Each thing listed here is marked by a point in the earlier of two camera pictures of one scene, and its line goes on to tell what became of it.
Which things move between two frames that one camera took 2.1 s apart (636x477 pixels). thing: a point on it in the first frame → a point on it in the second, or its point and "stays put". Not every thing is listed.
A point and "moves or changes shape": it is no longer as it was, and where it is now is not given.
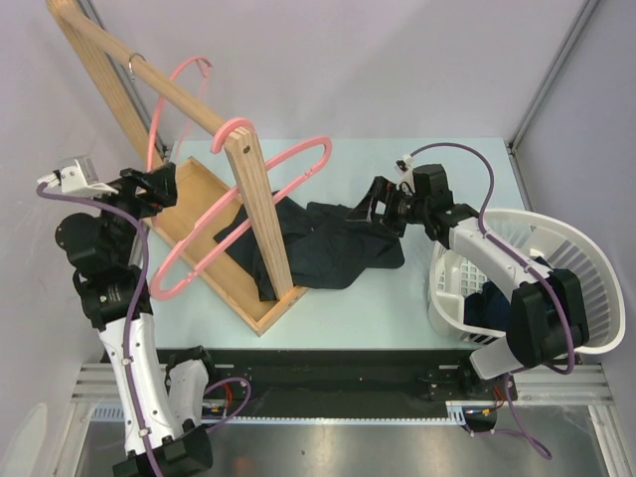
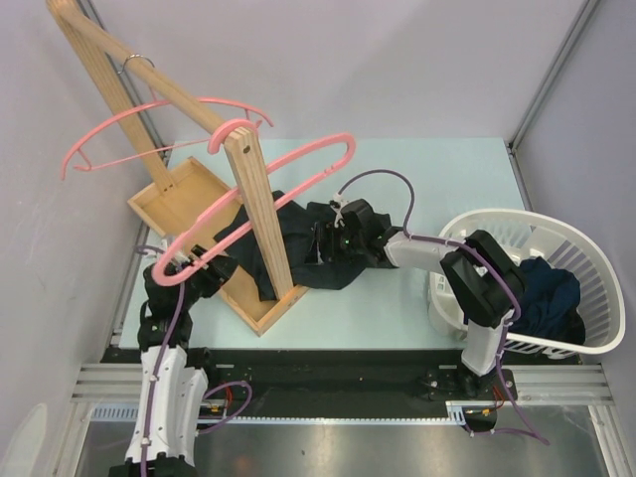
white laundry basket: [547, 241] stays put
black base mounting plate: [349, 382] stays put
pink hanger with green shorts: [205, 64] → [73, 155]
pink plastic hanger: [224, 199] moves or changes shape
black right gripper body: [405, 210] → [343, 243]
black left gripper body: [120, 199] → [206, 282]
